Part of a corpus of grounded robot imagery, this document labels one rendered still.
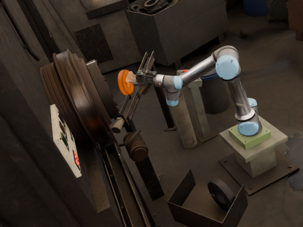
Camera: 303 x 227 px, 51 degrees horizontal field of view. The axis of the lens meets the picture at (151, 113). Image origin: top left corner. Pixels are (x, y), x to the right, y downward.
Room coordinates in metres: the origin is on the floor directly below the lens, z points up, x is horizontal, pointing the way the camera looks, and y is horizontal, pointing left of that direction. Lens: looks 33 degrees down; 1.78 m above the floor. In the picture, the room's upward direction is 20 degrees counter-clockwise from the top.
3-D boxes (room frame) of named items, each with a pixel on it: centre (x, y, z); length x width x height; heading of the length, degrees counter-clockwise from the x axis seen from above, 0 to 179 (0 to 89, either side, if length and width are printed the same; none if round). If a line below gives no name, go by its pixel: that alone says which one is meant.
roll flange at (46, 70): (1.35, 0.35, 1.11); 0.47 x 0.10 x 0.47; 7
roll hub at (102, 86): (1.37, 0.17, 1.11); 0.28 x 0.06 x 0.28; 7
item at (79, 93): (1.36, 0.27, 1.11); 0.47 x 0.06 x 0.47; 7
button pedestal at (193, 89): (2.13, -0.37, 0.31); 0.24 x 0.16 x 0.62; 7
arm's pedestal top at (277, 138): (1.59, -0.58, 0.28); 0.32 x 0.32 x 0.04; 9
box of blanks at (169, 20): (3.95, -0.69, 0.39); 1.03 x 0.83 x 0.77; 112
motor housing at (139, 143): (1.70, 0.18, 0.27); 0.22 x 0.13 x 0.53; 7
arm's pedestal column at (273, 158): (1.59, -0.58, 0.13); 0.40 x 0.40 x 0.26; 9
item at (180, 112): (2.07, -0.22, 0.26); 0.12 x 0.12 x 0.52
